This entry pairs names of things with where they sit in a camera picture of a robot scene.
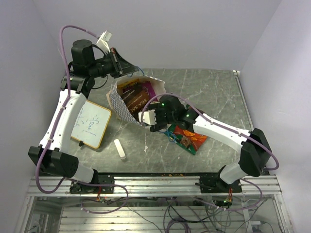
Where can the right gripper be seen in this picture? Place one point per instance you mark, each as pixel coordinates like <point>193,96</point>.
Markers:
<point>157,107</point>

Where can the white marker eraser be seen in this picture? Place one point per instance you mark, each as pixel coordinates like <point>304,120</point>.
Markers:
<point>120,149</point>

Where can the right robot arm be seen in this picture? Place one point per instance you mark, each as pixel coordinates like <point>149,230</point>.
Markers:
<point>252,146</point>

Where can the purple candy bag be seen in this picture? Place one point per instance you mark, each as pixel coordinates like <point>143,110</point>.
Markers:
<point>146,87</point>

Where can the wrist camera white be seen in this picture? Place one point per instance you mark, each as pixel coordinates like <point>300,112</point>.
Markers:
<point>102,42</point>
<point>147,118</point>

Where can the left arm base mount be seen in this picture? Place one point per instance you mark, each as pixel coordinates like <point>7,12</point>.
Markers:
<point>101,183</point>

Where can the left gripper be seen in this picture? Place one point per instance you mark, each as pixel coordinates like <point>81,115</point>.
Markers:
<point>123,66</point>

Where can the red Doritos chip bag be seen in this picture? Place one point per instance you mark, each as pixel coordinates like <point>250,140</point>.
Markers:
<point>188,140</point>

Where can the aluminium rail frame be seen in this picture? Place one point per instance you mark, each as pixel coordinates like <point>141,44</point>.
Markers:
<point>166,203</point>

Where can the green snack bag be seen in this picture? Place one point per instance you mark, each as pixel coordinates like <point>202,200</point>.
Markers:
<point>185,122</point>

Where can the checkered paper bag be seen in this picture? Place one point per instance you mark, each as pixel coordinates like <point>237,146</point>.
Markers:
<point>114,95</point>

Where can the brown sea salt chip bag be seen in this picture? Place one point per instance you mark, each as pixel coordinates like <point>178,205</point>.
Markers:
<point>135,100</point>

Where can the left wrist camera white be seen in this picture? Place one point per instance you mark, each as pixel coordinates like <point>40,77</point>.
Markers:
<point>102,42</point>

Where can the small whiteboard orange frame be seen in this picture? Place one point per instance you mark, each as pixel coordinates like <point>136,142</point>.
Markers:
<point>91,124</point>

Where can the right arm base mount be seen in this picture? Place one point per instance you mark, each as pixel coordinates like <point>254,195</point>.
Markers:
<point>211,183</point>

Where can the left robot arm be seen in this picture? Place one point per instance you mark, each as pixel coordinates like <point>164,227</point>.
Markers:
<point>89,61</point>

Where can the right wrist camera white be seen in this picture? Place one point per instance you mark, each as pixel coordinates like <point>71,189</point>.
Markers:
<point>147,118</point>

